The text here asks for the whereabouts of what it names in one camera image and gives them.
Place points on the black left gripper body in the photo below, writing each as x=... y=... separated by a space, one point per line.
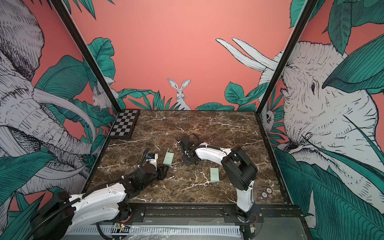
x=159 y=174

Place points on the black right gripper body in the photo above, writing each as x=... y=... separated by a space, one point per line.
x=187 y=160

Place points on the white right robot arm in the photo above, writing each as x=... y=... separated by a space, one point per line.
x=238 y=166

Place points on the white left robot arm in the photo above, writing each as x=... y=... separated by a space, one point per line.
x=64 y=212

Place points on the black white checkerboard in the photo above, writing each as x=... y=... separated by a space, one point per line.
x=124 y=124

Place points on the white slotted cable duct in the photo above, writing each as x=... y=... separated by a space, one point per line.
x=146 y=230

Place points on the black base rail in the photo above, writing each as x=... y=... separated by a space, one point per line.
x=229 y=212

